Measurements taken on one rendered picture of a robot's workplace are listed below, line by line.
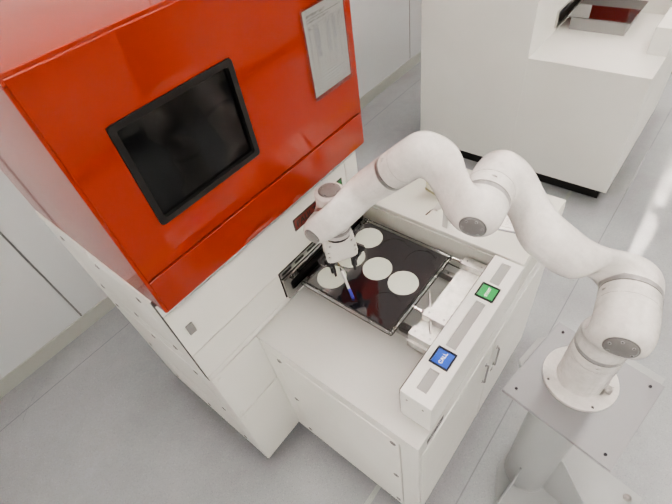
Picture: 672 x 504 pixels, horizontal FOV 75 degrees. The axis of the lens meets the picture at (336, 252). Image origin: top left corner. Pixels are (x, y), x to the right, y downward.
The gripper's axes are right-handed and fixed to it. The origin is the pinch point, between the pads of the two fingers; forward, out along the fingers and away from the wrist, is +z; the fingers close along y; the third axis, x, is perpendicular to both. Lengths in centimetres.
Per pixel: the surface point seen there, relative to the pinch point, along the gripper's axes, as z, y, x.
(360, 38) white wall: 40, -97, -263
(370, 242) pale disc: 8.6, -13.8, -14.3
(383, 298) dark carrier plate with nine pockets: 8.7, -8.8, 10.5
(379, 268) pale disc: 8.5, -12.2, -1.5
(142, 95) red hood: -71, 32, 7
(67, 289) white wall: 67, 138, -107
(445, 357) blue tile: 2.2, -15.2, 39.6
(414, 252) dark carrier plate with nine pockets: 8.7, -25.9, -3.4
